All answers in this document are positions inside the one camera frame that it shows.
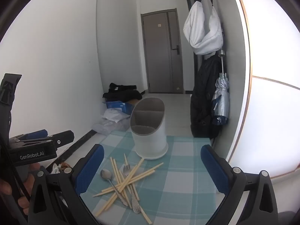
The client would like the metal fork patterned handle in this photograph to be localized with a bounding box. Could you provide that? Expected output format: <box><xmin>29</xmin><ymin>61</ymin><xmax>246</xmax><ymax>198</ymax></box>
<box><xmin>119</xmin><ymin>164</ymin><xmax>142</xmax><ymax>214</ymax></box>

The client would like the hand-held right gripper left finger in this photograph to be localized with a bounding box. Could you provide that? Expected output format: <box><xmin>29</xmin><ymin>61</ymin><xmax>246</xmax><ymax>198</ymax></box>
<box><xmin>28</xmin><ymin>144</ymin><xmax>105</xmax><ymax>225</ymax></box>

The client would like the white plastic parcel bag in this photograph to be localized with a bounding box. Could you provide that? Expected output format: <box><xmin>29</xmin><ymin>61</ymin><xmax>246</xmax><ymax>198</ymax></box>
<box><xmin>102</xmin><ymin>108</ymin><xmax>130</xmax><ymax>123</ymax></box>

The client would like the grey plastic parcel bag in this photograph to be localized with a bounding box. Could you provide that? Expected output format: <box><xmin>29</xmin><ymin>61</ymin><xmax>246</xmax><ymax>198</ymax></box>
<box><xmin>91</xmin><ymin>118</ymin><xmax>130</xmax><ymax>136</ymax></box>

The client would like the white utensil holder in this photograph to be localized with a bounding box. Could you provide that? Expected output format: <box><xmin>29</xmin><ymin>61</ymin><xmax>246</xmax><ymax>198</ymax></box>
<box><xmin>130</xmin><ymin>97</ymin><xmax>169</xmax><ymax>160</ymax></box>

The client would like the frosted glass panel gold frame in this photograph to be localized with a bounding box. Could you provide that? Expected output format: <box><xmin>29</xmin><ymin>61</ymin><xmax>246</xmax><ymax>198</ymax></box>
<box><xmin>225</xmin><ymin>0</ymin><xmax>300</xmax><ymax>184</ymax></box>

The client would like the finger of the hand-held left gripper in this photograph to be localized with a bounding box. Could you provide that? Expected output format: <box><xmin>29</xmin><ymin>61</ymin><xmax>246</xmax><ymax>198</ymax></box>
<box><xmin>14</xmin><ymin>129</ymin><xmax>49</xmax><ymax>142</ymax></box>
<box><xmin>47</xmin><ymin>130</ymin><xmax>75</xmax><ymax>150</ymax></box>

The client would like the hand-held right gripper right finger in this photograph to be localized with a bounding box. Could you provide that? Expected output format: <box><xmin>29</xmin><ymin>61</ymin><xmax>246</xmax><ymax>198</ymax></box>
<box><xmin>201</xmin><ymin>144</ymin><xmax>279</xmax><ymax>225</ymax></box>

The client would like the teal plaid tablecloth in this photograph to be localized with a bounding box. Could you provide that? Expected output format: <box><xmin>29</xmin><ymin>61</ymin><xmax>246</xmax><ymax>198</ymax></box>
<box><xmin>78</xmin><ymin>130</ymin><xmax>229</xmax><ymax>225</ymax></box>

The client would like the grey entrance door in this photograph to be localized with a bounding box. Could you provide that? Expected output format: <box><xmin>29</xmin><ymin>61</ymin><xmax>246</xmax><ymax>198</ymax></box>
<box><xmin>141</xmin><ymin>9</ymin><xmax>184</xmax><ymax>94</ymax></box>

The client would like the metal spoon patterned handle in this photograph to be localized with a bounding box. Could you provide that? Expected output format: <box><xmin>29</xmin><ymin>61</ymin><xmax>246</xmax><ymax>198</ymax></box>
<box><xmin>100</xmin><ymin>169</ymin><xmax>129</xmax><ymax>207</ymax></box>

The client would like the black backpack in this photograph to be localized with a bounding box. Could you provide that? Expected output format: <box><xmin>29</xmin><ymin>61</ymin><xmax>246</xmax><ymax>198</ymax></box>
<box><xmin>190</xmin><ymin>55</ymin><xmax>223</xmax><ymax>139</ymax></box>

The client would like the group of wooden chopsticks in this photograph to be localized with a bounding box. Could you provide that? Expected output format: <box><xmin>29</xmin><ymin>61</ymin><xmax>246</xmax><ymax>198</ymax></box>
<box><xmin>92</xmin><ymin>153</ymin><xmax>164</xmax><ymax>225</ymax></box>

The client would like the black clothes heap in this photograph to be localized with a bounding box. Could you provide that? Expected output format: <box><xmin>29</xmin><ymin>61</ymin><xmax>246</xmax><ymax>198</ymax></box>
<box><xmin>103</xmin><ymin>83</ymin><xmax>143</xmax><ymax>102</ymax></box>

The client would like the brown shoe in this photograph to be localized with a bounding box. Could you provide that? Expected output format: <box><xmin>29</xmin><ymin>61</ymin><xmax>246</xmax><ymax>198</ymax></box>
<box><xmin>52</xmin><ymin>161</ymin><xmax>71</xmax><ymax>174</ymax></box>

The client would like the person's left hand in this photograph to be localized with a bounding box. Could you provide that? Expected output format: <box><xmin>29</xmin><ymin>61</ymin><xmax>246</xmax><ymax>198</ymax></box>
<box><xmin>0</xmin><ymin>162</ymin><xmax>41</xmax><ymax>216</ymax></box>

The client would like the silver folded umbrella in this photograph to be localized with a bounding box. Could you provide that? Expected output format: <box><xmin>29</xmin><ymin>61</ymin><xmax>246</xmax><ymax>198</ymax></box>
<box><xmin>210</xmin><ymin>50</ymin><xmax>230</xmax><ymax>125</ymax></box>

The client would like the white shoulder bag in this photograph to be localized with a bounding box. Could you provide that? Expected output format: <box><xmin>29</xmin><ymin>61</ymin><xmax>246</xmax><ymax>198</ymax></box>
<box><xmin>183</xmin><ymin>0</ymin><xmax>224</xmax><ymax>56</ymax></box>

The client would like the blue cardboard box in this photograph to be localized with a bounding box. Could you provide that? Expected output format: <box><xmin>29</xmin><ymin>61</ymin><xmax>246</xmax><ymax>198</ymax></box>
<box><xmin>104</xmin><ymin>100</ymin><xmax>134</xmax><ymax>114</ymax></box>

